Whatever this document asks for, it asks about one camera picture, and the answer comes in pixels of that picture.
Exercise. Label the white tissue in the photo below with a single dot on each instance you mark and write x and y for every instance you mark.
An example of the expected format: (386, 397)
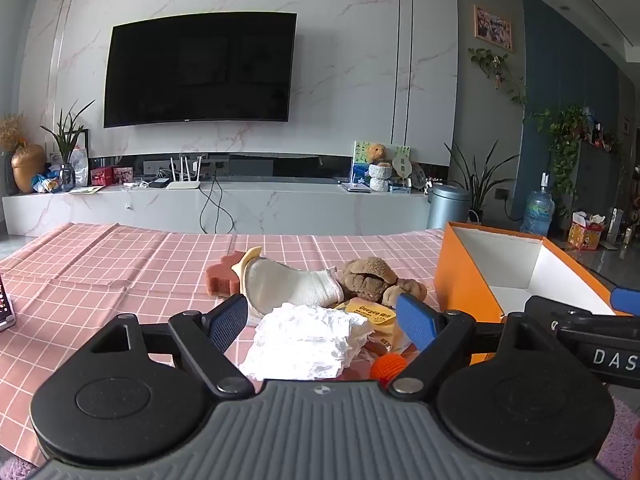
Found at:
(300, 342)

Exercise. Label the white router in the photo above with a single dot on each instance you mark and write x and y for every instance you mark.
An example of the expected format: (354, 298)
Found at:
(182, 185)

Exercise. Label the blue plastic bag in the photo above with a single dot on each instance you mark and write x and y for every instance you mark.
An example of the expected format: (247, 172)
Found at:
(46, 181)

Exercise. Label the green landscape painting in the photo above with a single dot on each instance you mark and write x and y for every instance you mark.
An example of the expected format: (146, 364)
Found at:
(360, 160)

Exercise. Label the red-brown sponge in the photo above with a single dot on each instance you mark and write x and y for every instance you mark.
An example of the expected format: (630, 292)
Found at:
(220, 275)

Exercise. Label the dried flowers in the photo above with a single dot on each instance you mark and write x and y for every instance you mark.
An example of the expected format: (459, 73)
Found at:
(11, 130)

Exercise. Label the grey-blue cabinet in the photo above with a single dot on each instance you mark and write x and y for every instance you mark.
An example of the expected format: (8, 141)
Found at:
(597, 175)

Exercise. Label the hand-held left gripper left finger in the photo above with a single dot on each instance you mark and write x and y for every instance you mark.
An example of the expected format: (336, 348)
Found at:
(227, 321)

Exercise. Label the grey-blue trash can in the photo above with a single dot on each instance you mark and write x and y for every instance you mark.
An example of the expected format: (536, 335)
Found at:
(447, 207)

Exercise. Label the trailing green plant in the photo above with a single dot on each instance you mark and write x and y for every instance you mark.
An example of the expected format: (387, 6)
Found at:
(565, 135)

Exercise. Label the purple rug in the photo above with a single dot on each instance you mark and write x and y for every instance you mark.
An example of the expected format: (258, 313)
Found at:
(622, 435)

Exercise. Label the brown plush toy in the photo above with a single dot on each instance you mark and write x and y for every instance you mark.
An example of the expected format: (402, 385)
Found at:
(370, 277)

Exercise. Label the yellow label plastic packet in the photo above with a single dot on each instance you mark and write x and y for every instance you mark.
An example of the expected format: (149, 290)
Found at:
(372, 316)

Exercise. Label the silver flat book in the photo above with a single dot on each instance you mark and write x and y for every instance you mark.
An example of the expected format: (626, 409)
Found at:
(356, 187)

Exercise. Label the framed wall picture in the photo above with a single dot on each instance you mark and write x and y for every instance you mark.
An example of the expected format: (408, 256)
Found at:
(494, 28)

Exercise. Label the red gift box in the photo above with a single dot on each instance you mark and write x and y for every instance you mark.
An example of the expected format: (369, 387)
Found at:
(101, 176)

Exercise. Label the long-leaf potted plant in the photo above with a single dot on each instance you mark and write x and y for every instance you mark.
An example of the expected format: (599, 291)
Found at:
(477, 180)

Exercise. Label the yellow paper envelope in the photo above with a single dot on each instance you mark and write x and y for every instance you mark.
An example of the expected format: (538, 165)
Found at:
(86, 189)

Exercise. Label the small blue box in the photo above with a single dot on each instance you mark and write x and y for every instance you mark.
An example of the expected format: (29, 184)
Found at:
(400, 188)

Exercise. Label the small black set-top box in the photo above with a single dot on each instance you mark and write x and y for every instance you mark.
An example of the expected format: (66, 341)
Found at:
(160, 182)

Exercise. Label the hanging ivy plant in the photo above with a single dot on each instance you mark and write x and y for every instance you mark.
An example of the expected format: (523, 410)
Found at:
(495, 65)

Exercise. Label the decorative plate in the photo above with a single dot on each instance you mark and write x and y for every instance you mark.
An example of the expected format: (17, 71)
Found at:
(418, 176)

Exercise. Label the pink gift box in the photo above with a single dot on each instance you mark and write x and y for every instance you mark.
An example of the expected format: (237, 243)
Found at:
(123, 175)

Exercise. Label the pink checked tablecloth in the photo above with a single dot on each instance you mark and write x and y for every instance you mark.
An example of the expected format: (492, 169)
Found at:
(100, 270)

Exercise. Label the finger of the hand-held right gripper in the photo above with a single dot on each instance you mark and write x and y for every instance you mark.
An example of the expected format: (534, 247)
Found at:
(565, 312)
(627, 301)

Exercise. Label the round paper fan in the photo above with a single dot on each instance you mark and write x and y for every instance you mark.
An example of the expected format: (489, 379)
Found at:
(401, 167)

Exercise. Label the marble television cabinet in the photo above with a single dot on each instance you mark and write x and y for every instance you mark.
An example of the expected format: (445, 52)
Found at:
(300, 210)

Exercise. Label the white sock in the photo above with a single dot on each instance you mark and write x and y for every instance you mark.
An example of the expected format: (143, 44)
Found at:
(287, 285)

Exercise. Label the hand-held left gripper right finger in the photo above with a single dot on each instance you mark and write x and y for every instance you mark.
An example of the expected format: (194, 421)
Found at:
(417, 320)

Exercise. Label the blue water bottle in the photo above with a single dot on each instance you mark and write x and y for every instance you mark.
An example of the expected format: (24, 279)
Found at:
(538, 210)

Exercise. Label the green plant in glass vase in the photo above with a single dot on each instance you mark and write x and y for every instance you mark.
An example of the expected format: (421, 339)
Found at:
(67, 140)

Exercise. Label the black wall television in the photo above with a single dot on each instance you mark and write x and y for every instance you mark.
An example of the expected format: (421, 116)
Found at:
(200, 70)

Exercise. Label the orange knit ball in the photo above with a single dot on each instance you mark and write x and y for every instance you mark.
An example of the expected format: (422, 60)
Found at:
(389, 369)

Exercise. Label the small wicker basket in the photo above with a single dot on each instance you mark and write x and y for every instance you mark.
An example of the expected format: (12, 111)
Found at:
(475, 217)

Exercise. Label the orange cardboard box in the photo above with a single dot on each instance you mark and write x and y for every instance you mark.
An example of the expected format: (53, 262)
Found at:
(462, 280)

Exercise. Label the gold vase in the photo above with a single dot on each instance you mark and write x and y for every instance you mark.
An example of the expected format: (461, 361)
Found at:
(28, 170)

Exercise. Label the black photo frame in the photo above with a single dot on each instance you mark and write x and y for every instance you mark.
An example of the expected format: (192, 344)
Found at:
(82, 155)

